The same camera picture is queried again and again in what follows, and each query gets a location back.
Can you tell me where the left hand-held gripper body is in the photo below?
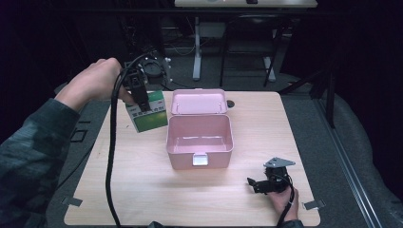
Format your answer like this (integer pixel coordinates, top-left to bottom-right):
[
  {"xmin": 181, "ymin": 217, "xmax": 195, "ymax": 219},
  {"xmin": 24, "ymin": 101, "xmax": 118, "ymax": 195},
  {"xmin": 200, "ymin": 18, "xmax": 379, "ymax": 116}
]
[{"xmin": 122, "ymin": 51, "xmax": 169, "ymax": 96}]

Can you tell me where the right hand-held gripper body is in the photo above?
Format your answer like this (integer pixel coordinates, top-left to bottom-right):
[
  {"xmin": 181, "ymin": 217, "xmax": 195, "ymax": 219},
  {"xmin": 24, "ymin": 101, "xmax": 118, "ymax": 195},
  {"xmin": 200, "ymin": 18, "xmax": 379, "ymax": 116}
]
[{"xmin": 254, "ymin": 157, "xmax": 297, "ymax": 195}]

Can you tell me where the green medicine box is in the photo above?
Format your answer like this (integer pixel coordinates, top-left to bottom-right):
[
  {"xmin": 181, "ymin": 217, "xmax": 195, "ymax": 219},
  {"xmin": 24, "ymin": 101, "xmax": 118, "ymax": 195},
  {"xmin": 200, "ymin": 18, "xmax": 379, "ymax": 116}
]
[{"xmin": 125, "ymin": 89, "xmax": 169, "ymax": 134}]

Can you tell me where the pink storage box white handle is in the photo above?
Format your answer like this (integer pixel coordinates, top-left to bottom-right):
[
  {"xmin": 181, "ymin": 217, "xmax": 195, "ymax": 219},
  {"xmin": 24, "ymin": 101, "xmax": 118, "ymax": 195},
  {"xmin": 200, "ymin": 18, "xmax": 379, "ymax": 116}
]
[{"xmin": 165, "ymin": 87, "xmax": 235, "ymax": 171}]

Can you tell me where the person's right hand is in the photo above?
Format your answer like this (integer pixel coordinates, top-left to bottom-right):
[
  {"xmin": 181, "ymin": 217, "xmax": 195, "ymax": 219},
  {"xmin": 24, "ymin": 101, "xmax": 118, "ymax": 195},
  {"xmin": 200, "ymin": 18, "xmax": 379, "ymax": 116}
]
[{"xmin": 268, "ymin": 186, "xmax": 300, "ymax": 222}]

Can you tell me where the person's left hand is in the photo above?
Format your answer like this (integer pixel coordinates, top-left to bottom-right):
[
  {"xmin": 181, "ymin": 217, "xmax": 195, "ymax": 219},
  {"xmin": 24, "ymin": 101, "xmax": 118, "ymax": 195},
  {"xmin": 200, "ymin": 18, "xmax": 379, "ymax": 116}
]
[{"xmin": 53, "ymin": 57, "xmax": 138, "ymax": 113}]

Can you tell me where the grey tape piece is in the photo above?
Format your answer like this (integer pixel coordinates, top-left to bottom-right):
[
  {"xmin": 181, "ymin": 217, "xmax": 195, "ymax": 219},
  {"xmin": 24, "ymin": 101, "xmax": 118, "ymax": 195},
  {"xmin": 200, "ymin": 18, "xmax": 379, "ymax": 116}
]
[
  {"xmin": 301, "ymin": 199, "xmax": 326, "ymax": 211},
  {"xmin": 61, "ymin": 196, "xmax": 84, "ymax": 208}
]

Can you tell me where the grey box under desk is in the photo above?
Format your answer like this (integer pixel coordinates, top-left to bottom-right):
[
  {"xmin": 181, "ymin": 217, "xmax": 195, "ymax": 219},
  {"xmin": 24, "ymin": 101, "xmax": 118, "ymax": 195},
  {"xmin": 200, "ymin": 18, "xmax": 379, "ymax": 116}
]
[{"xmin": 199, "ymin": 22, "xmax": 226, "ymax": 39}]

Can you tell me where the black metal stand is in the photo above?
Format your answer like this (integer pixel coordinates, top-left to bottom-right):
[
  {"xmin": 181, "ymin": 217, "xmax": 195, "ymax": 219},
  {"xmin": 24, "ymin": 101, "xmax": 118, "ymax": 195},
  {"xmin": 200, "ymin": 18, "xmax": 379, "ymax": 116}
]
[{"xmin": 278, "ymin": 63, "xmax": 337, "ymax": 129}]

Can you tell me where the black chair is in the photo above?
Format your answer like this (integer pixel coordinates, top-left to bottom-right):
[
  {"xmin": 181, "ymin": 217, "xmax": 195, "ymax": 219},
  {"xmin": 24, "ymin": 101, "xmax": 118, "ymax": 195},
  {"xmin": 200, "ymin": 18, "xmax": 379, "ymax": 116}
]
[{"xmin": 219, "ymin": 12, "xmax": 287, "ymax": 88}]

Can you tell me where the white-legged background desk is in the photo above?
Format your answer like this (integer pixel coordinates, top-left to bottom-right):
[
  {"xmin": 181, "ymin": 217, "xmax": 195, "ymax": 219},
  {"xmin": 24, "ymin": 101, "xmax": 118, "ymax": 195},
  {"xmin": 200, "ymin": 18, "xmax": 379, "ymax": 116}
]
[{"xmin": 174, "ymin": 0, "xmax": 318, "ymax": 83}]

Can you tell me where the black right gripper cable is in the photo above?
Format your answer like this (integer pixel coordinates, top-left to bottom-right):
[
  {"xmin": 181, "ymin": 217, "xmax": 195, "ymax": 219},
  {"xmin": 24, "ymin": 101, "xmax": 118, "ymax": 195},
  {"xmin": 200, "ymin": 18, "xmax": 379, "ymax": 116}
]
[{"xmin": 276, "ymin": 175, "xmax": 297, "ymax": 228}]

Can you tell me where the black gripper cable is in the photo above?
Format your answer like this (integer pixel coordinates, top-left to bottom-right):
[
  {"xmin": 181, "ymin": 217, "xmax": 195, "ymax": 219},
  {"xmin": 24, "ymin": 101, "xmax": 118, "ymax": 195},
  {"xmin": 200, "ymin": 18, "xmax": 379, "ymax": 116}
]
[
  {"xmin": 105, "ymin": 52, "xmax": 151, "ymax": 228},
  {"xmin": 276, "ymin": 175, "xmax": 297, "ymax": 228}
]

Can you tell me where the tangle of black floor cables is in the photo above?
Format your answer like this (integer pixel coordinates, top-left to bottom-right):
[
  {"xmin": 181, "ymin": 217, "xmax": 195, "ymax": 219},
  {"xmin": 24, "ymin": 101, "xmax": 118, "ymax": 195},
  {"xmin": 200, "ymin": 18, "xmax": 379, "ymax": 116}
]
[{"xmin": 160, "ymin": 41, "xmax": 203, "ymax": 93}]

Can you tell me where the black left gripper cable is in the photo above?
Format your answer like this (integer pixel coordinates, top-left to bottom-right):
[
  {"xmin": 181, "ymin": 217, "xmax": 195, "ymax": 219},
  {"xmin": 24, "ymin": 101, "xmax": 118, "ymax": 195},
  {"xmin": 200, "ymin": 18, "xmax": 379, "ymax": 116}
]
[{"xmin": 105, "ymin": 52, "xmax": 151, "ymax": 228}]

